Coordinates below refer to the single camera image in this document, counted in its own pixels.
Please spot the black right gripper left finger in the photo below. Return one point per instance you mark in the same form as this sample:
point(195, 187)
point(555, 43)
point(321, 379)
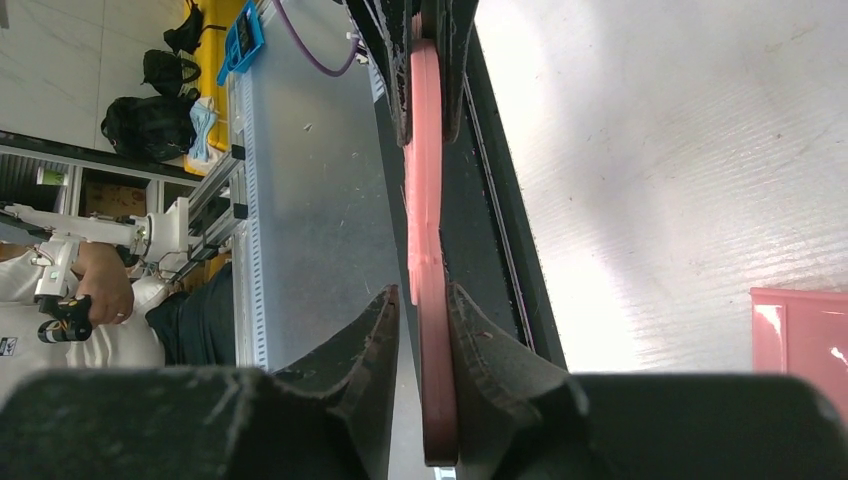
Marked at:
point(338, 400)

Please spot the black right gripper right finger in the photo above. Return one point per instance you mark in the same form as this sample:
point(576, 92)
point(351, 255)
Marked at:
point(520, 416)

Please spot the pink hand brush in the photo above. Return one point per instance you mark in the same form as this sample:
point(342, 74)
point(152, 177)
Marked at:
point(423, 195)

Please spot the pink dustpan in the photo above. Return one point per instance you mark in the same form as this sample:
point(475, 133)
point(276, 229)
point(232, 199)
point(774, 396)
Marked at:
point(803, 334)

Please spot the person in white shirt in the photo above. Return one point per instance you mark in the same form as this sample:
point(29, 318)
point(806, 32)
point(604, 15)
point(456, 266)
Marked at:
point(136, 324)

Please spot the black backpack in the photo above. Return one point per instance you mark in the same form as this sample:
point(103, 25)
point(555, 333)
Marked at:
point(165, 126)

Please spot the blue plastic tray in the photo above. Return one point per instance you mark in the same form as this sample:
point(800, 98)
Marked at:
point(243, 41)

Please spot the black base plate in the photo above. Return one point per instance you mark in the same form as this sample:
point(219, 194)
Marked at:
point(485, 234)

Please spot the right white slotted cable duct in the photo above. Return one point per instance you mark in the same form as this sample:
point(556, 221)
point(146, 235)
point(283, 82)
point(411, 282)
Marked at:
point(254, 349)

